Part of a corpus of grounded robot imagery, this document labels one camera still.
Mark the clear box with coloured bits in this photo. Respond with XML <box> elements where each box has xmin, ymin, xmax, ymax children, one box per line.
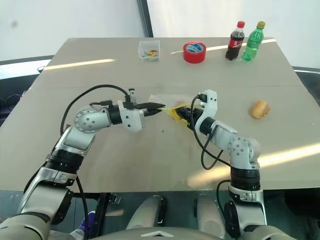
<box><xmin>138</xmin><ymin>40</ymin><xmax>161</xmax><ymax>62</ymax></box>

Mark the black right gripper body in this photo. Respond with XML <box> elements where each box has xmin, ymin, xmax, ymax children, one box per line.
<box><xmin>184</xmin><ymin>105</ymin><xmax>203</xmax><ymax>130</ymax></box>

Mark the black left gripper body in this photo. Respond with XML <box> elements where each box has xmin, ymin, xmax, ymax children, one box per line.
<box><xmin>134</xmin><ymin>101</ymin><xmax>152</xmax><ymax>118</ymax></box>

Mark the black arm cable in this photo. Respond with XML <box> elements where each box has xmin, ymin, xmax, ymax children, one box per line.
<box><xmin>59</xmin><ymin>84</ymin><xmax>135</xmax><ymax>232</ymax></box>
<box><xmin>190</xmin><ymin>92</ymin><xmax>232</xmax><ymax>216</ymax></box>

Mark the blue and white shoe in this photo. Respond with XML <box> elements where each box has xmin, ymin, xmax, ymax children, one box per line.
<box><xmin>69</xmin><ymin>210</ymin><xmax>98</xmax><ymax>238</ymax></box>

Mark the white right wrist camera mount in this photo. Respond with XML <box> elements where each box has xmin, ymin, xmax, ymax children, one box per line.
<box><xmin>193</xmin><ymin>89</ymin><xmax>218</xmax><ymax>127</ymax></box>

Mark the silver rounded robot leg cover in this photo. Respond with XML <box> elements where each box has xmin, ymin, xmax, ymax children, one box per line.
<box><xmin>194</xmin><ymin>194</ymin><xmax>228</xmax><ymax>238</ymax></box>
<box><xmin>125</xmin><ymin>195</ymin><xmax>168</xmax><ymax>231</ymax></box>

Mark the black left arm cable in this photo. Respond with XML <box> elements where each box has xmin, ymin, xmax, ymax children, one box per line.
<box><xmin>59</xmin><ymin>84</ymin><xmax>135</xmax><ymax>232</ymax></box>

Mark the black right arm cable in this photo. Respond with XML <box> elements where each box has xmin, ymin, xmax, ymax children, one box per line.
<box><xmin>190</xmin><ymin>92</ymin><xmax>232</xmax><ymax>216</ymax></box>

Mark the dark furniture beside table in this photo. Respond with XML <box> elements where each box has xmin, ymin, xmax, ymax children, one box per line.
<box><xmin>0</xmin><ymin>54</ymin><xmax>55</xmax><ymax>127</ymax></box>

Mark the black table frame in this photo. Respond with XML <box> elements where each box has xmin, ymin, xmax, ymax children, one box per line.
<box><xmin>96</xmin><ymin>191</ymin><xmax>124</xmax><ymax>237</ymax></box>

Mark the clear plastic zip bag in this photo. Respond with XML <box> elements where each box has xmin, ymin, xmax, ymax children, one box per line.
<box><xmin>147</xmin><ymin>93</ymin><xmax>204</xmax><ymax>128</ymax></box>

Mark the silver robot torso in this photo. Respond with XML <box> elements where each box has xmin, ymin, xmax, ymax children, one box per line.
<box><xmin>89</xmin><ymin>226</ymin><xmax>227</xmax><ymax>240</ymax></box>

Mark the red tape roll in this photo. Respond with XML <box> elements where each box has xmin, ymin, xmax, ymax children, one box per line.
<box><xmin>182</xmin><ymin>40</ymin><xmax>207</xmax><ymax>64</ymax></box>

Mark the orange snack bun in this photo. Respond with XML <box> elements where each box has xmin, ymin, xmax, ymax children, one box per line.
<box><xmin>248</xmin><ymin>99</ymin><xmax>271</xmax><ymax>119</ymax></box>

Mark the dark slanted wall post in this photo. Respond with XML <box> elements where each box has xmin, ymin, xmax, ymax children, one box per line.
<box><xmin>136</xmin><ymin>0</ymin><xmax>155</xmax><ymax>39</ymax></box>

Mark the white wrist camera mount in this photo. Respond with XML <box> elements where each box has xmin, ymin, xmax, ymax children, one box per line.
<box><xmin>117</xmin><ymin>87</ymin><xmax>147</xmax><ymax>134</ymax></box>
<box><xmin>193</xmin><ymin>89</ymin><xmax>218</xmax><ymax>127</ymax></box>

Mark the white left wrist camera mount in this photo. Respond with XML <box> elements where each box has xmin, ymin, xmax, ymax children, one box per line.
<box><xmin>117</xmin><ymin>87</ymin><xmax>147</xmax><ymax>134</ymax></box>

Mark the green bottle with yellow cap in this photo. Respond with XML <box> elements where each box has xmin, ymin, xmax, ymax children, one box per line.
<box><xmin>241</xmin><ymin>21</ymin><xmax>266</xmax><ymax>62</ymax></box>

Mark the cola bottle with red cap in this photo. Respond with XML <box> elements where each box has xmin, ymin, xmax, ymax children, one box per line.
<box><xmin>225</xmin><ymin>20</ymin><xmax>246</xmax><ymax>61</ymax></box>

